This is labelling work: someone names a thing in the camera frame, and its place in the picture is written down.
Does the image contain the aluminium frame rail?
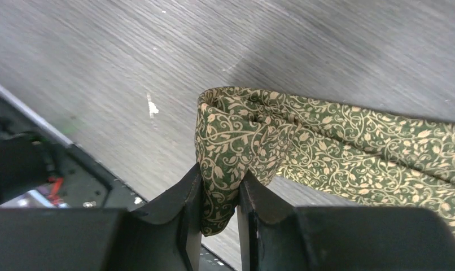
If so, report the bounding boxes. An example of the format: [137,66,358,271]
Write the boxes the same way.
[0,87,230,270]

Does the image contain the green floral patterned tie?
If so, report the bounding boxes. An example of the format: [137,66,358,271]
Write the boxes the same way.
[195,86,455,237]

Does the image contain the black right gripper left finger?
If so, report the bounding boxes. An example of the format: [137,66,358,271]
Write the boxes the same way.
[0,164,202,270]

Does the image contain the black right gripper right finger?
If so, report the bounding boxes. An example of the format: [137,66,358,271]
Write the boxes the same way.
[237,173,455,270]

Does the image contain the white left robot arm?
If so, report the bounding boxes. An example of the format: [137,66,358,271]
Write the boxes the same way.
[0,133,58,205]

